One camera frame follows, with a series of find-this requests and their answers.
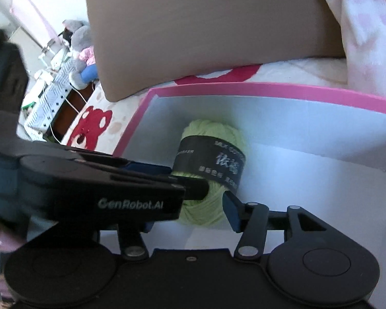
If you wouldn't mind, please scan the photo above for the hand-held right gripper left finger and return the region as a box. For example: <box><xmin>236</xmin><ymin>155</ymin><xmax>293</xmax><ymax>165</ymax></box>
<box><xmin>116</xmin><ymin>221</ymin><xmax>153</xmax><ymax>262</ymax></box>

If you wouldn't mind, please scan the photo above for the person's left hand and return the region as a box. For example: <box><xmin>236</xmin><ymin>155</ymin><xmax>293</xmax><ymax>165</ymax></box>
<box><xmin>0</xmin><ymin>228</ymin><xmax>24</xmax><ymax>253</ymax></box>

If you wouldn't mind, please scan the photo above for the pink door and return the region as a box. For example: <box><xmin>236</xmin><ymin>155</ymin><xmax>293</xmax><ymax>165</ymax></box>
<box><xmin>9</xmin><ymin>0</ymin><xmax>68</xmax><ymax>49</ymax></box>

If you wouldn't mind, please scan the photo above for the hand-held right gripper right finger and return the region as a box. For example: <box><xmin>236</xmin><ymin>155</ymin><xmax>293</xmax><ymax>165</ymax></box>
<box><xmin>223</xmin><ymin>191</ymin><xmax>327</xmax><ymax>260</ymax></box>

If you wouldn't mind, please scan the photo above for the green yarn ball black label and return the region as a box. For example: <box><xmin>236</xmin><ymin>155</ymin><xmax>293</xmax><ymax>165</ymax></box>
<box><xmin>172</xmin><ymin>119</ymin><xmax>249</xmax><ymax>226</ymax></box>

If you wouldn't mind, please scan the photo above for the grey plush toy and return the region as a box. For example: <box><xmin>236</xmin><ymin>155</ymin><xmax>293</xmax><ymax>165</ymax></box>
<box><xmin>62</xmin><ymin>19</ymin><xmax>99</xmax><ymax>89</ymax></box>

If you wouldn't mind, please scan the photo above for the brown pillow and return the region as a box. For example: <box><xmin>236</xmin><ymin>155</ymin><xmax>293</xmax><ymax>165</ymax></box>
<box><xmin>85</xmin><ymin>0</ymin><xmax>346</xmax><ymax>102</ymax></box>

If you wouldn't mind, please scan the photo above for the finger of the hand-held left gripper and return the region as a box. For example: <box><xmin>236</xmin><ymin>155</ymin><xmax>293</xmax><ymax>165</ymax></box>
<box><xmin>167</xmin><ymin>175</ymin><xmax>210</xmax><ymax>201</ymax></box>
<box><xmin>84</xmin><ymin>151</ymin><xmax>173</xmax><ymax>177</ymax></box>

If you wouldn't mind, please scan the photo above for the pink cardboard box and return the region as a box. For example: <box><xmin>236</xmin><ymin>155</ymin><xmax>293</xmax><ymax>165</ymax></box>
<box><xmin>98</xmin><ymin>82</ymin><xmax>386</xmax><ymax>300</ymax></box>

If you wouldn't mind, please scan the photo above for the pink white printed pillow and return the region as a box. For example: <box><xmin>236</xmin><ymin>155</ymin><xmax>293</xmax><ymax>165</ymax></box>
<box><xmin>310</xmin><ymin>0</ymin><xmax>386</xmax><ymax>104</ymax></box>

